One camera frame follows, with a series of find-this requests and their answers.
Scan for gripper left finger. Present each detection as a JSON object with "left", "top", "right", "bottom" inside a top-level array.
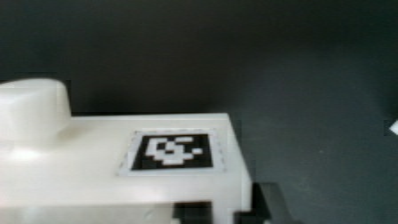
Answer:
[{"left": 172, "top": 201, "right": 213, "bottom": 224}]

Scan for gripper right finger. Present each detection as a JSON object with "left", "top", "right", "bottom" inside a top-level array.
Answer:
[{"left": 234, "top": 182, "right": 303, "bottom": 224}]

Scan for white drawer with knob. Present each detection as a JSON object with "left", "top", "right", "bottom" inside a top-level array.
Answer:
[{"left": 0, "top": 79, "right": 252, "bottom": 224}]

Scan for white marker sheet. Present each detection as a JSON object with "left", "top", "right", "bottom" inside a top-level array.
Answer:
[{"left": 385, "top": 120, "right": 398, "bottom": 136}]

